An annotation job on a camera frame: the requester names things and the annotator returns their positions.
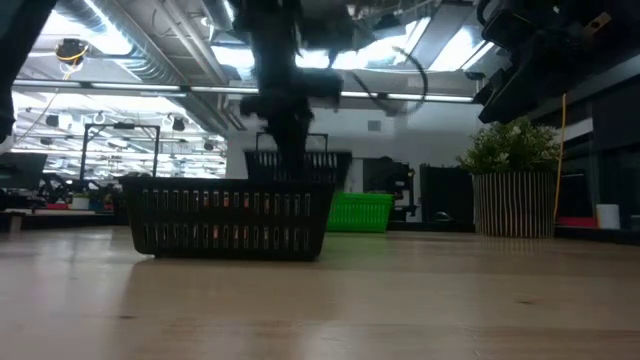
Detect dark monitor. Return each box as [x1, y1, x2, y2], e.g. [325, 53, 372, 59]
[0, 151, 49, 191]

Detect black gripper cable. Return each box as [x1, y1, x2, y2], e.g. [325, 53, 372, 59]
[349, 45, 430, 117]

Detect black cabinet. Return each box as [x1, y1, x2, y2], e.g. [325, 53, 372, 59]
[419, 163, 476, 225]

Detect flat red object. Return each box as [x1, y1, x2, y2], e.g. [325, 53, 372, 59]
[556, 215, 599, 230]

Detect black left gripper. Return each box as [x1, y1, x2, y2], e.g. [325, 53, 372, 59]
[238, 65, 345, 182]

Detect black background robot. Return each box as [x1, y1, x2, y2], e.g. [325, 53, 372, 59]
[362, 156, 418, 222]

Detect large black plastic basket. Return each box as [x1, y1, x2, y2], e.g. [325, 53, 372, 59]
[117, 175, 337, 263]

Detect yellow cable reel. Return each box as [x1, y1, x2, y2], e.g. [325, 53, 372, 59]
[54, 38, 91, 67]

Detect green artificial plant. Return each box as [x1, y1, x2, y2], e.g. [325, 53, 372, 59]
[456, 115, 562, 177]

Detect small black plastic basket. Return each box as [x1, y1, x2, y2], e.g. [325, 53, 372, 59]
[243, 149, 354, 191]

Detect dark shelf board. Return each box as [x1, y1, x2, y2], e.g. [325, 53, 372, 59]
[387, 220, 640, 247]
[0, 209, 121, 234]

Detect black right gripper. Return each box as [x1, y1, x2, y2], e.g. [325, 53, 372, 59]
[472, 47, 576, 125]

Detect long ceiling light bar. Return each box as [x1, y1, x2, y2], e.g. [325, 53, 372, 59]
[12, 78, 476, 104]

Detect yellow hanging cable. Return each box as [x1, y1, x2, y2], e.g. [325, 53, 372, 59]
[551, 93, 569, 222]

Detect striped plant pot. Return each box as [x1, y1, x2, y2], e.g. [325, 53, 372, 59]
[471, 171, 558, 240]

